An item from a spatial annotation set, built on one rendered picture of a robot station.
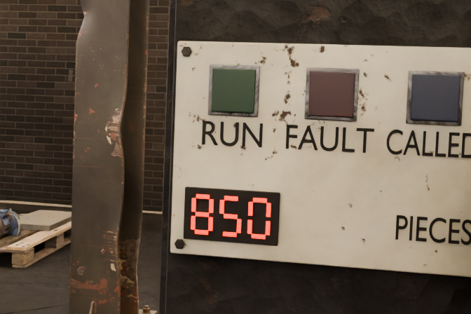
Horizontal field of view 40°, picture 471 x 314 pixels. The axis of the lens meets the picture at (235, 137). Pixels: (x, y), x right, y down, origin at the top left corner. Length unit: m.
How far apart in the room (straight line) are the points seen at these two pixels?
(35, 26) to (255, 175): 6.86
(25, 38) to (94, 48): 4.23
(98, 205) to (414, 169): 2.74
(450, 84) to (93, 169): 2.75
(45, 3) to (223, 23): 6.78
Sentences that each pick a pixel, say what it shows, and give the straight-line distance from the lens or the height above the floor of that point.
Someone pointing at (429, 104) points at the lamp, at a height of 1.19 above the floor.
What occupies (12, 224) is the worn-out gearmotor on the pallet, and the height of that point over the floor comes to 0.23.
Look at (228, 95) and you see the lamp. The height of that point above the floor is 1.20.
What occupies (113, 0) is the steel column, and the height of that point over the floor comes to 1.66.
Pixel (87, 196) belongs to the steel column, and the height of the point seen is 0.71.
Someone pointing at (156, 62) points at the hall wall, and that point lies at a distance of 6.79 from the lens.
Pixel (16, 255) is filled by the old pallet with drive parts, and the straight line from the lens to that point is 4.73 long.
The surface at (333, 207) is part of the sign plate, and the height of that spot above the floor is 1.11.
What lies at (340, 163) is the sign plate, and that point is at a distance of 0.52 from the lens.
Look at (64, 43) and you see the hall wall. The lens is 7.18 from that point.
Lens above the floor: 1.19
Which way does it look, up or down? 3 degrees down
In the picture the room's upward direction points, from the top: 2 degrees clockwise
